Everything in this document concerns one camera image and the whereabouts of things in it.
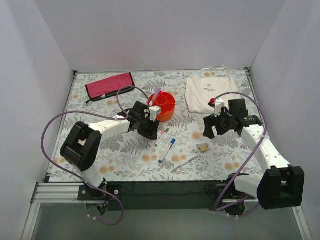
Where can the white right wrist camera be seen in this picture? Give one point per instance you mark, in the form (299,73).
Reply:
(217,104)

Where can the green cap white marker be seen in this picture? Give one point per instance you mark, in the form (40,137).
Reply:
(161,137)

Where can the cream folded t-shirt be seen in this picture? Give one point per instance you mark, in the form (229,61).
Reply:
(199,91)

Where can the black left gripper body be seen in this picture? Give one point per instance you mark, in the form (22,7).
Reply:
(149,128)

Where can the small brown binder clip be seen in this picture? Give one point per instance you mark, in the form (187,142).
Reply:
(203,147)

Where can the thin lilac pen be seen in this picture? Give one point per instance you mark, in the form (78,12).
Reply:
(183,164)

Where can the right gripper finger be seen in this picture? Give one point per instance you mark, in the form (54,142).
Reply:
(209,123)
(220,127)

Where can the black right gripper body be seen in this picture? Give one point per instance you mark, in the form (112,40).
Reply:
(213,124)

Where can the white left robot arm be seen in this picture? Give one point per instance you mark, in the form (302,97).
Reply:
(81,146)

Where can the orange cap white marker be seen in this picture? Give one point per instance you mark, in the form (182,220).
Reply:
(155,141)

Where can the lilac pastel highlighter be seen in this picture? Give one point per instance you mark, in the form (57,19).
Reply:
(156,93)

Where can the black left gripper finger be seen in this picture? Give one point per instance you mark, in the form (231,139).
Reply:
(146,133)
(154,126)

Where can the blue cap white marker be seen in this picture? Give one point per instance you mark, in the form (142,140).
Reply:
(162,158)

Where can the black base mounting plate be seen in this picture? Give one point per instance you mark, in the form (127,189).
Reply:
(167,195)

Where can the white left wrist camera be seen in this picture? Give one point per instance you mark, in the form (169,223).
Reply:
(154,112)

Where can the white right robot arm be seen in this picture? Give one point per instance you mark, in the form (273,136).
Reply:
(282,184)

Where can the orange round desk organizer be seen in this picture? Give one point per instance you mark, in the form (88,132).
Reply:
(167,103)

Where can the aluminium frame rail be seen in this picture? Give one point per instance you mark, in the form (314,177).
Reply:
(56,192)

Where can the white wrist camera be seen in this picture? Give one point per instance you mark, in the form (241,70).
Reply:
(217,104)
(154,112)

